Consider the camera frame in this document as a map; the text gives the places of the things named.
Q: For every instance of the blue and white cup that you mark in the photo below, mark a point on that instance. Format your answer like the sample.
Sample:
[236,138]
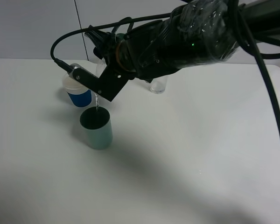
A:
[79,94]

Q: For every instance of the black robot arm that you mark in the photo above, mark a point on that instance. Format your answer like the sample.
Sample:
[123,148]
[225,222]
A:
[199,32]

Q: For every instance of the teal green plastic cup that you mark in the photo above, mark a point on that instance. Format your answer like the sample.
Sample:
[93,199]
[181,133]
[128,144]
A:
[97,127]

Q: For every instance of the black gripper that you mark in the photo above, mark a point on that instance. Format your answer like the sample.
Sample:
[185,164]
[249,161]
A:
[116,49]

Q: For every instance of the clear plastic water bottle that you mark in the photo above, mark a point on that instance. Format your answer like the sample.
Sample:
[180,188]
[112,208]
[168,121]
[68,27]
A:
[101,65]

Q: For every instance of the tall clear glass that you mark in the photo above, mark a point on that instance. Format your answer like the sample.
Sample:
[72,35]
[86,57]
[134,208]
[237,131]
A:
[158,85]

